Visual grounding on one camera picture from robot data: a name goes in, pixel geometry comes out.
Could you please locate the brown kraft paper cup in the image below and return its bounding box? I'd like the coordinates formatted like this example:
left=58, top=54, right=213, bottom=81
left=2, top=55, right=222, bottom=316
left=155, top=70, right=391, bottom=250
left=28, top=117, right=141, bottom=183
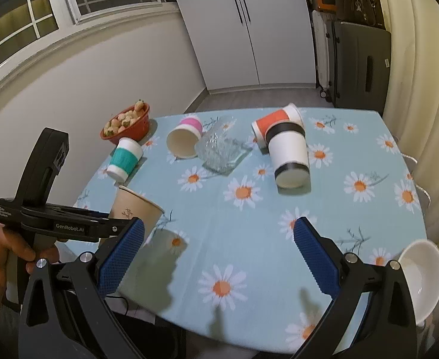
left=109, top=185, right=164, bottom=247

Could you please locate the teal sleeve white cup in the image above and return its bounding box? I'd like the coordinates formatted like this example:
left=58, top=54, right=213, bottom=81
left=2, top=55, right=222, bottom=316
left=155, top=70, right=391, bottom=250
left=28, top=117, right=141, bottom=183
left=106, top=137, right=143, bottom=183

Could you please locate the black banded white cup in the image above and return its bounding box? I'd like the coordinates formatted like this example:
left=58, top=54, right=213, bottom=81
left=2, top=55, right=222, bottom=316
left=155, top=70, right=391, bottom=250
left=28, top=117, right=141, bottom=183
left=266, top=121, right=310, bottom=189

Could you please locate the pink sleeve white cup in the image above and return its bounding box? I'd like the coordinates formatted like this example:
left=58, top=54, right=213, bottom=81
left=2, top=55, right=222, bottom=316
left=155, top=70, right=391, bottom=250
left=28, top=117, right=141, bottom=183
left=167, top=114, right=202, bottom=159

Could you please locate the orange sleeve white cup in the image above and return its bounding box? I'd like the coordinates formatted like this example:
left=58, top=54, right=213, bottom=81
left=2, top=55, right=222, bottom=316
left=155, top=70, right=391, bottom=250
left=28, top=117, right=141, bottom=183
left=251, top=103, right=304, bottom=149

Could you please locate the person's left hand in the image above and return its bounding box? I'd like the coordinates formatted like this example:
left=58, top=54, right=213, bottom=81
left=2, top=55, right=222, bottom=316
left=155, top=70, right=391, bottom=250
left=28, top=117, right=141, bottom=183
left=0, top=225, right=60, bottom=307

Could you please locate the blue daisy tablecloth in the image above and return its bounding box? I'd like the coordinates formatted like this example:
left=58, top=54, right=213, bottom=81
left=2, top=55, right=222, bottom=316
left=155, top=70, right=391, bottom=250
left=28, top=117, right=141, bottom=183
left=64, top=108, right=429, bottom=356

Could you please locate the beige ceramic mug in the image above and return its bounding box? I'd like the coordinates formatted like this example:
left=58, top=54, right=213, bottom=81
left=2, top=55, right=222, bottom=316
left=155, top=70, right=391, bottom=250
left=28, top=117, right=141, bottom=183
left=397, top=239, right=439, bottom=327

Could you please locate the red bowl of strawberries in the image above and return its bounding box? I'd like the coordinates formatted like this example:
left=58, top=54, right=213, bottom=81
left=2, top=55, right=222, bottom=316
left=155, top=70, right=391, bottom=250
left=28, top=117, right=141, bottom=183
left=99, top=100, right=150, bottom=145

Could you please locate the clear glass tumbler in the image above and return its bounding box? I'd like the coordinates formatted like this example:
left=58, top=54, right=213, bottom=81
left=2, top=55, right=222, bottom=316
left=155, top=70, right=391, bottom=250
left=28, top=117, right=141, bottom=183
left=194, top=115, right=252, bottom=176

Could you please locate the dark grey suitcase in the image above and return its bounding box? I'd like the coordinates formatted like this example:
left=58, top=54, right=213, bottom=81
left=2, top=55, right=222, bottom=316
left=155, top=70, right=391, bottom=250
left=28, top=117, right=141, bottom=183
left=329, top=20, right=391, bottom=113

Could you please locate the cream curtain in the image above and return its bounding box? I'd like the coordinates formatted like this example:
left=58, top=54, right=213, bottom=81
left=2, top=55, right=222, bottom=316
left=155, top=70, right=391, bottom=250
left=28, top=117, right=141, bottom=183
left=380, top=0, right=439, bottom=242

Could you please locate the white suitcase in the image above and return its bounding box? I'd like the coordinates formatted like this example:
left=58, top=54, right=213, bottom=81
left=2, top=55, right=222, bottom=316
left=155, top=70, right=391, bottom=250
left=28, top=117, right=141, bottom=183
left=311, top=10, right=335, bottom=103

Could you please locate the white double door cabinet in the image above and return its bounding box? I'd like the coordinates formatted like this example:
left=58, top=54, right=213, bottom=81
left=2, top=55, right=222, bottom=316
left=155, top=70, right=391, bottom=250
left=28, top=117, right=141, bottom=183
left=176, top=0, right=316, bottom=92

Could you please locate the black handbag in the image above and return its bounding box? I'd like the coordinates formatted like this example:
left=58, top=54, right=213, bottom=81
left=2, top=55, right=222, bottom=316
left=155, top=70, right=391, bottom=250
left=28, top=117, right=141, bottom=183
left=335, top=0, right=385, bottom=29

